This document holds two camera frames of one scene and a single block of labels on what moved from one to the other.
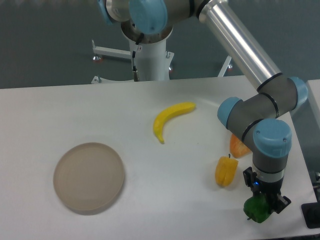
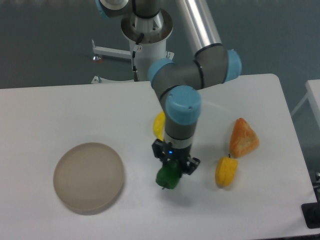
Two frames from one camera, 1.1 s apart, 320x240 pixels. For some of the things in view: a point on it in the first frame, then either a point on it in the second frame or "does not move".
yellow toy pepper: x=225 y=170 does not move
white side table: x=313 y=86 does not move
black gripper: x=271 y=190 → x=170 y=153
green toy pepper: x=257 y=208 → x=169 y=175
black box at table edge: x=311 y=213 does not move
